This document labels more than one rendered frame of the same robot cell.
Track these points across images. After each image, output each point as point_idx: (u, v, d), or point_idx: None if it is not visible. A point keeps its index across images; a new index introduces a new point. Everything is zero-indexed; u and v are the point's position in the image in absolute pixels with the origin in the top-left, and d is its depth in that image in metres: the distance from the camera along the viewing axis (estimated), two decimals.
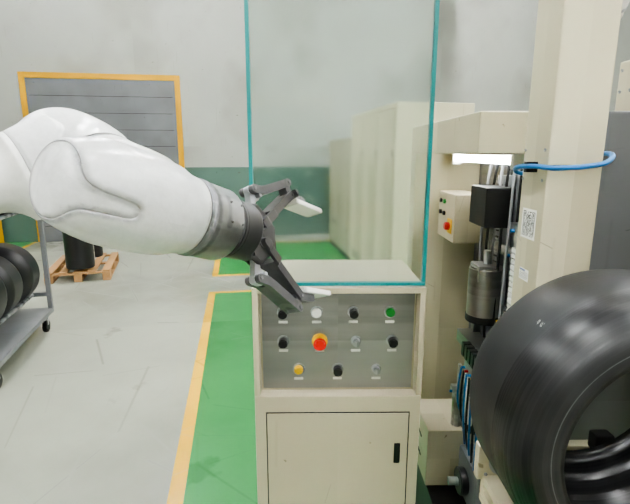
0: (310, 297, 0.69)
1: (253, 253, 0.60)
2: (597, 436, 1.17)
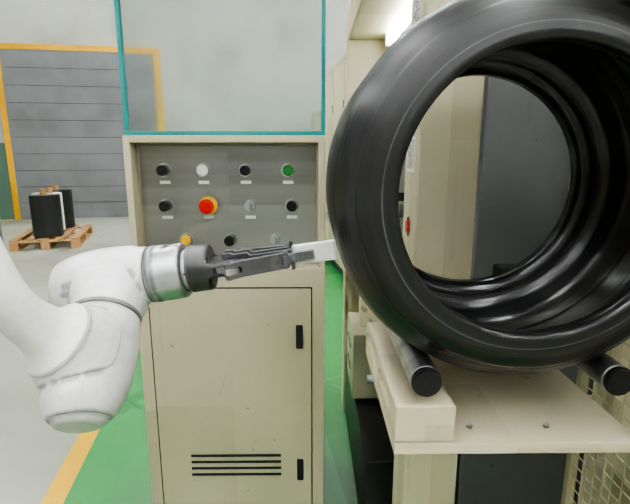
0: (307, 250, 0.73)
1: (211, 264, 0.71)
2: (499, 267, 0.97)
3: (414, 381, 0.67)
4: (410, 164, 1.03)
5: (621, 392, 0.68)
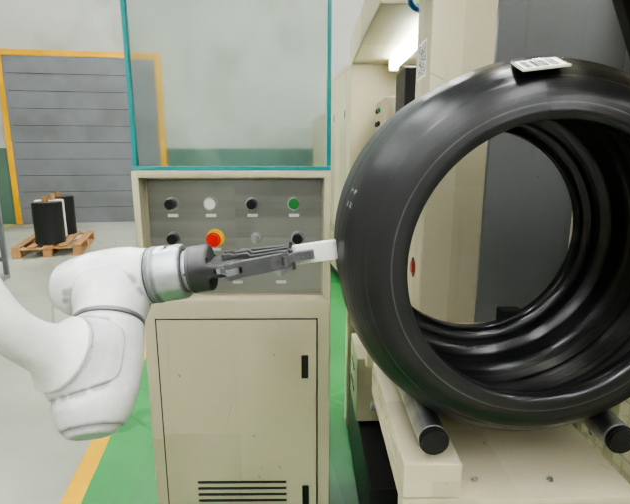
0: (307, 250, 0.73)
1: (212, 265, 0.71)
2: (503, 311, 0.99)
3: (425, 434, 0.69)
4: None
5: (616, 449, 0.70)
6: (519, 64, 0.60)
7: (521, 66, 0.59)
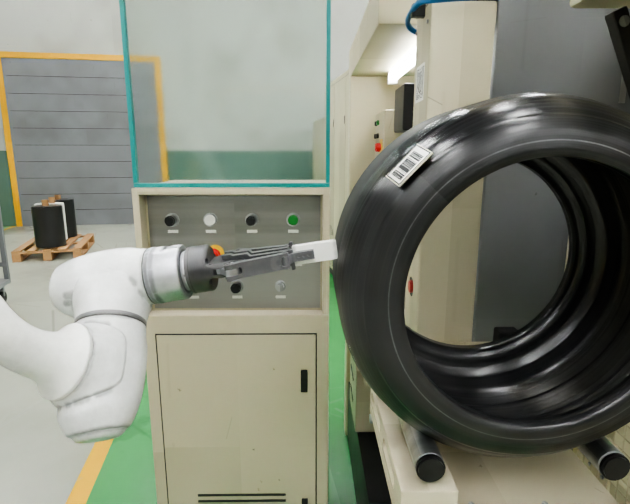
0: (307, 250, 0.73)
1: (212, 265, 0.71)
2: (500, 332, 1.00)
3: (443, 469, 0.70)
4: None
5: (616, 460, 0.70)
6: (393, 177, 0.63)
7: (395, 180, 0.62)
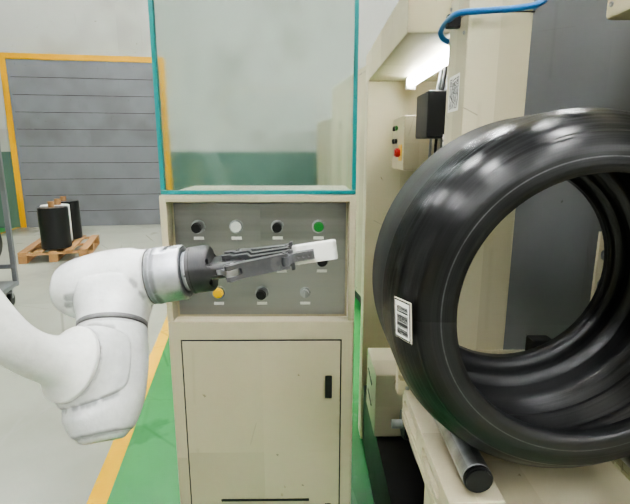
0: (307, 250, 0.73)
1: (212, 266, 0.71)
2: (533, 340, 1.00)
3: (469, 474, 0.70)
4: None
5: None
6: (400, 335, 0.67)
7: (404, 338, 0.67)
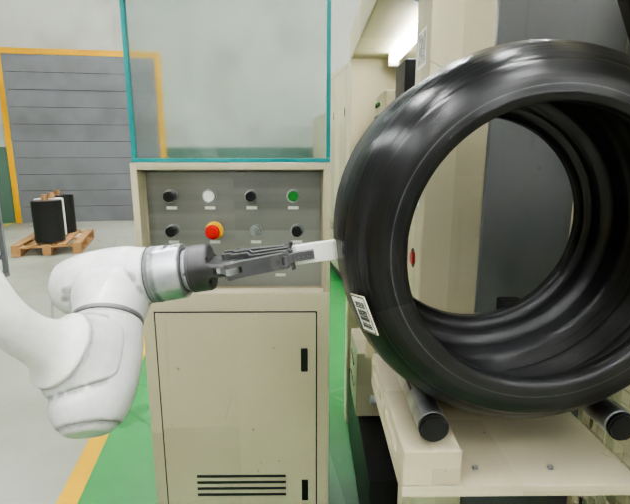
0: (307, 250, 0.73)
1: (212, 264, 0.71)
2: (503, 301, 0.98)
3: (436, 440, 0.69)
4: None
5: None
6: (367, 329, 0.67)
7: (371, 331, 0.66)
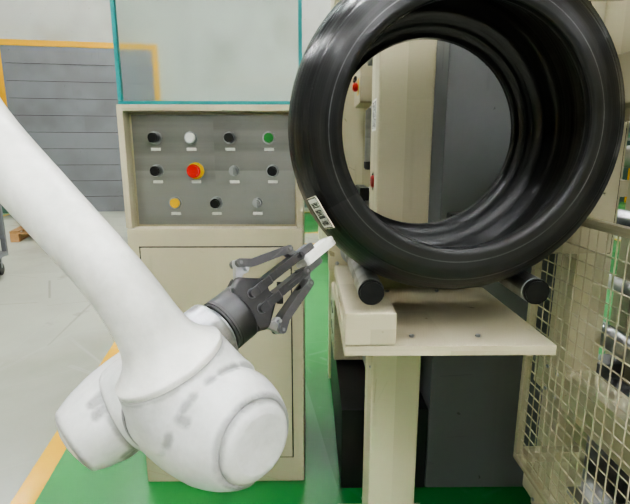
0: (303, 249, 0.74)
1: None
2: (451, 214, 1.08)
3: (360, 289, 0.79)
4: (374, 124, 1.15)
5: (533, 300, 0.79)
6: (326, 226, 0.78)
7: (328, 226, 0.77)
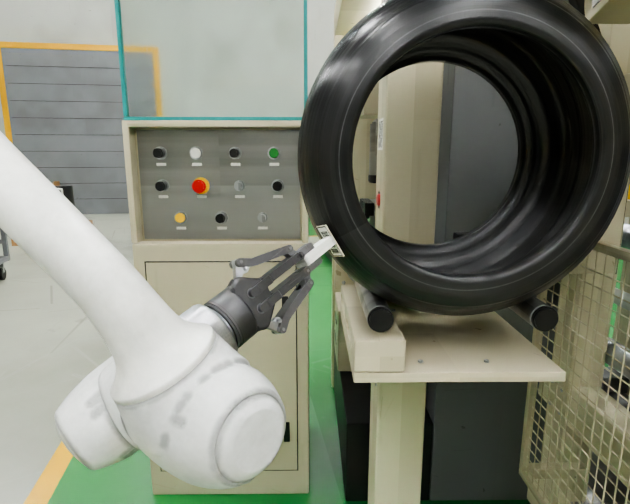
0: (303, 249, 0.74)
1: None
2: (458, 234, 1.08)
3: (370, 317, 0.79)
4: (380, 143, 1.15)
5: (542, 328, 0.79)
6: (336, 254, 0.78)
7: (338, 254, 0.77)
